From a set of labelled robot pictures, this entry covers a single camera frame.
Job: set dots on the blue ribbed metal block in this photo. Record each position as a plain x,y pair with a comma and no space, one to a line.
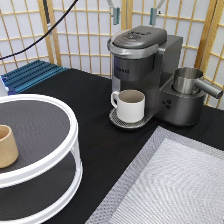
29,75

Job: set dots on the grey woven placemat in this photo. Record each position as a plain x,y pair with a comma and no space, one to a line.
172,180

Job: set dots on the grey pod coffee machine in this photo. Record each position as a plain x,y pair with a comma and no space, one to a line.
145,59

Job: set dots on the steel milk frother jug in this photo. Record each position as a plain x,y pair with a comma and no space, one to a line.
190,81

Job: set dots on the tan wooden cup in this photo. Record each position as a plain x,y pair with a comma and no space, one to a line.
8,147

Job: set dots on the white two-tier round shelf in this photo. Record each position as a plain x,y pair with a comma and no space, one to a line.
48,171

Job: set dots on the white ceramic mug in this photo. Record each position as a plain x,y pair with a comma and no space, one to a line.
129,105

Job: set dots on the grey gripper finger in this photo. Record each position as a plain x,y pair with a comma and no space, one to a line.
154,12
115,12

